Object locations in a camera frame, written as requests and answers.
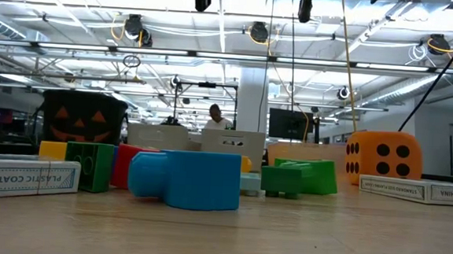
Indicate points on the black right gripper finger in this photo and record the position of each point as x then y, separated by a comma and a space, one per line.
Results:
305, 5

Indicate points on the yellow toy block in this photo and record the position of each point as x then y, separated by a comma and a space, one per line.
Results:
246, 163
52, 150

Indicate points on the black monitor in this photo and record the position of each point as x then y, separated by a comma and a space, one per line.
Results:
289, 125

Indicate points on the person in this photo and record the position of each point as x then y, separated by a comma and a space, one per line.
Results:
216, 118

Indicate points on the black pumpkin face bucket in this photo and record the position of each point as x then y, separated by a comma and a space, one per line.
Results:
81, 114

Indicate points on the orange foam die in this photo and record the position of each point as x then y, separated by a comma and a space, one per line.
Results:
390, 156

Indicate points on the small dark green toy block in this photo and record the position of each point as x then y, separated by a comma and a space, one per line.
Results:
282, 179

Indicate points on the light blue toy block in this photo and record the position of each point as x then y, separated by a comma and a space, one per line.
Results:
199, 180

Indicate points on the mint toy block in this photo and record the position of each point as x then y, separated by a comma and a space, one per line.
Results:
250, 181

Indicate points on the red toy block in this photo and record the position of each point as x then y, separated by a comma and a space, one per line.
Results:
122, 164

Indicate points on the grey white playing card box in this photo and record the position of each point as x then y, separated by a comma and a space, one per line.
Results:
415, 190

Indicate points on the blue white playing card box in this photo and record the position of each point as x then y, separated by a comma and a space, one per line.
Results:
22, 177

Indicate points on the black gantry frame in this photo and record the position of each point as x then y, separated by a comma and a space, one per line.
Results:
207, 85

